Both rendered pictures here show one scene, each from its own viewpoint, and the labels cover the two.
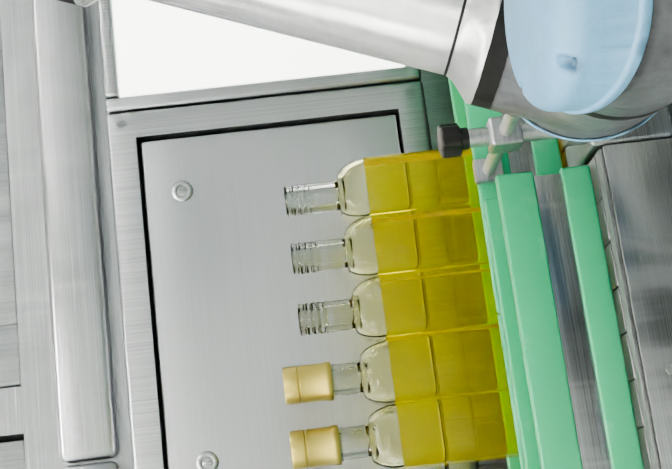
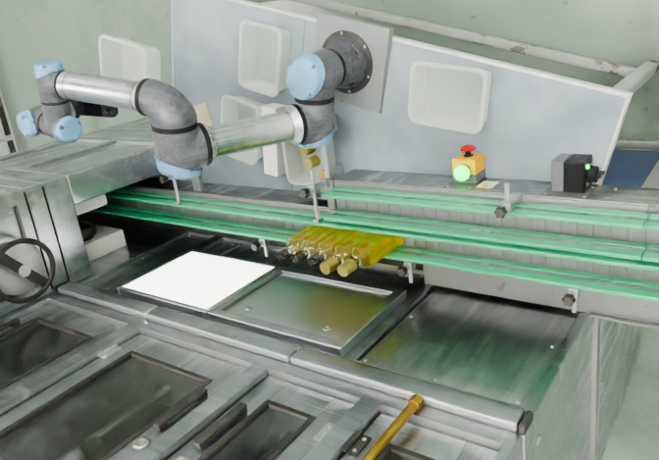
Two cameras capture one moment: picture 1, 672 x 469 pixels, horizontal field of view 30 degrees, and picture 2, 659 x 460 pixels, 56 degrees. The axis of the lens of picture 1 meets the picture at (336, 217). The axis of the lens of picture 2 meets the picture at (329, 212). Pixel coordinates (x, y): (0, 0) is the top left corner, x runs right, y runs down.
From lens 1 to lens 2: 1.52 m
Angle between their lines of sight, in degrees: 61
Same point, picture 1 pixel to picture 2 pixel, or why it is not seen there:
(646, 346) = (381, 182)
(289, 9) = (257, 127)
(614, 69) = (320, 65)
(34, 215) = (210, 342)
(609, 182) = (342, 180)
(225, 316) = (291, 312)
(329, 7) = (264, 123)
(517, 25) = (299, 88)
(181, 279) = (270, 316)
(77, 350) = (260, 341)
